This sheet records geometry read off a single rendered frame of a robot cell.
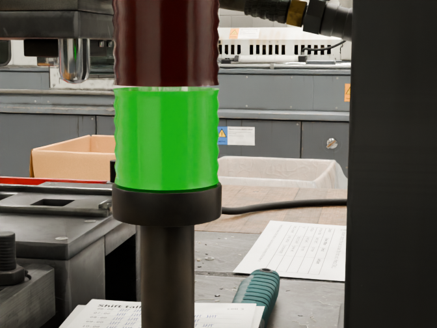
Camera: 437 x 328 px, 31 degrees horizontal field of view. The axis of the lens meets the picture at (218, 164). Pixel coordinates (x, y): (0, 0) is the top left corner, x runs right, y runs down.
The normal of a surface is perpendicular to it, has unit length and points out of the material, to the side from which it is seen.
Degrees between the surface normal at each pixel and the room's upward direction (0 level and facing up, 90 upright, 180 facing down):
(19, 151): 90
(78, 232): 0
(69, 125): 90
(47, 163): 89
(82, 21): 90
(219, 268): 0
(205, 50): 76
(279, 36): 49
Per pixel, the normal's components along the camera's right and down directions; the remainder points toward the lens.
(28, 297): 0.98, 0.03
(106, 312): 0.00, -0.99
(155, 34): -0.12, -0.10
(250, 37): -0.19, -0.55
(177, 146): 0.25, 0.38
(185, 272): 0.66, 0.11
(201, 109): 0.69, 0.34
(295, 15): -0.27, 0.60
